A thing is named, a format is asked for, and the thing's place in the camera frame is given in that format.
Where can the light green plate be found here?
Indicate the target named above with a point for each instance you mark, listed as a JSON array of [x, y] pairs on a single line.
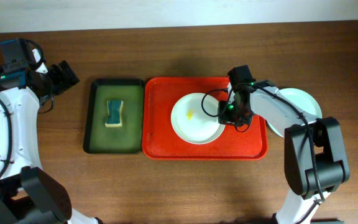
[[303, 101]]

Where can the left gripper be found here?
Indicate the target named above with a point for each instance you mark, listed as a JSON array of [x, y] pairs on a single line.
[[66, 76]]

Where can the yellow green sponge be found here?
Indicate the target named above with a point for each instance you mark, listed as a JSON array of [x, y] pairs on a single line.
[[114, 109]]

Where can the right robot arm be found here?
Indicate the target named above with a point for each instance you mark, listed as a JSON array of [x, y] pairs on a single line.
[[315, 160]]

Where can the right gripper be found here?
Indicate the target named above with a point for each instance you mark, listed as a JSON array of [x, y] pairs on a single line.
[[225, 119]]

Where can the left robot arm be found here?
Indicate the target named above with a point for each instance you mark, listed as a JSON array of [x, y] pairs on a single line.
[[27, 193]]

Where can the white plate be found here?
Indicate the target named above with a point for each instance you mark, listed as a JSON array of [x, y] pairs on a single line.
[[191, 123]]

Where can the red plastic tray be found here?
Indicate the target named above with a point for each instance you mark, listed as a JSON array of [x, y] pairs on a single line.
[[159, 141]]

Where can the dark green tray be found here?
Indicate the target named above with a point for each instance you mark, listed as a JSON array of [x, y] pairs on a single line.
[[126, 139]]

